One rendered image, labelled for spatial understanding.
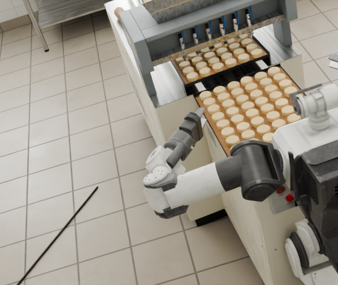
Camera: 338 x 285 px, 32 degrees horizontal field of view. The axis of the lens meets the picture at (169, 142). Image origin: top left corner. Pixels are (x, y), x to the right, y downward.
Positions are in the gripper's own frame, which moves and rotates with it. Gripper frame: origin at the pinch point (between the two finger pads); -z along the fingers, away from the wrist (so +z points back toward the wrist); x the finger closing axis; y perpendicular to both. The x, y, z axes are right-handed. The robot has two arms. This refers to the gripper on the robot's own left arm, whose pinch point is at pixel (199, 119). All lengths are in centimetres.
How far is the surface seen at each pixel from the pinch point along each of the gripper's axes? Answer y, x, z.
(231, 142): -9.5, -12.5, -4.4
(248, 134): -13.5, -12.3, -10.3
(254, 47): 12, -19, -67
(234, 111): -1.9, -14.4, -21.7
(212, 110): 7.3, -15.5, -20.0
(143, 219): 62, -116, -17
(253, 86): -1.7, -15.3, -38.8
